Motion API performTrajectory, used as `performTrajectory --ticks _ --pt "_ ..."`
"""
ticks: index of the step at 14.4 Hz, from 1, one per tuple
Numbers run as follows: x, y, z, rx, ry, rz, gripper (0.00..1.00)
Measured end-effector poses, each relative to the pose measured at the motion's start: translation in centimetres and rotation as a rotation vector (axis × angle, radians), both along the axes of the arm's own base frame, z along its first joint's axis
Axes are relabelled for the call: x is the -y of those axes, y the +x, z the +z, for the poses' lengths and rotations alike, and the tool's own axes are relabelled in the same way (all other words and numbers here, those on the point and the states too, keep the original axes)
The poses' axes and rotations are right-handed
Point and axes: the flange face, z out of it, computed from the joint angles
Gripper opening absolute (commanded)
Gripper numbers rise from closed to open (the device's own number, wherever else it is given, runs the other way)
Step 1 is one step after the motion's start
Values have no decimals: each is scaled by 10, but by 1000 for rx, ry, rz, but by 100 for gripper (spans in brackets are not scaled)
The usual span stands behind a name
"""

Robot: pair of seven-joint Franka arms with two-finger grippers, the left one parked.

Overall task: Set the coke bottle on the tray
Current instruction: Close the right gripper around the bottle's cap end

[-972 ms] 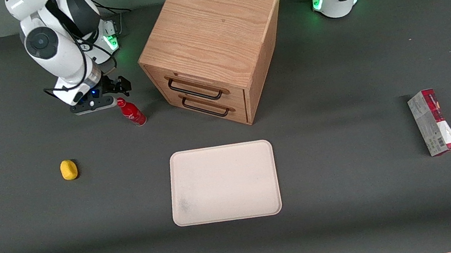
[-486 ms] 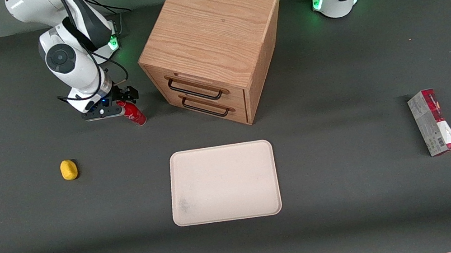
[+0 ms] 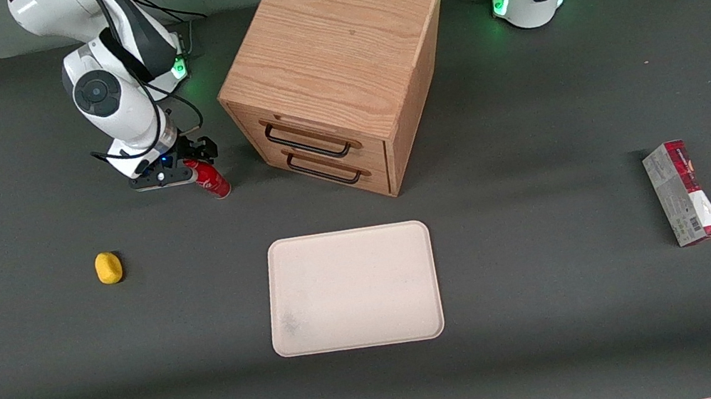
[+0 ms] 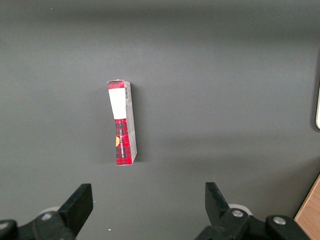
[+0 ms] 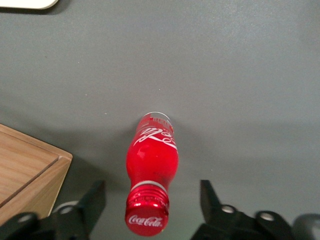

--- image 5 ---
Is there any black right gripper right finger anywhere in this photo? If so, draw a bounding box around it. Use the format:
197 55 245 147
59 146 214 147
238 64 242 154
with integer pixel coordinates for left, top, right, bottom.
189 179 296 240

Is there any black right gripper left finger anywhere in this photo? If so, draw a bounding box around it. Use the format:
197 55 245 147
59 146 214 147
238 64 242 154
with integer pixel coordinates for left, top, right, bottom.
0 179 106 240

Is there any red coke bottle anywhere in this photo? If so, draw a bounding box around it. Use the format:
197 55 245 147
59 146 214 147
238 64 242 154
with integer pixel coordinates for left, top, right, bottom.
124 111 180 237

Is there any beige plastic tray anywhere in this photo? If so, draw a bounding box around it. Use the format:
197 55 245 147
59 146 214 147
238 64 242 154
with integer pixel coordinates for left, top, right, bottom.
0 0 60 11

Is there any wooden drawer cabinet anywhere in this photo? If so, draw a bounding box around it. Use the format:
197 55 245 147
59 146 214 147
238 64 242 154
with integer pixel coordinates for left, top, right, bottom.
0 123 74 221

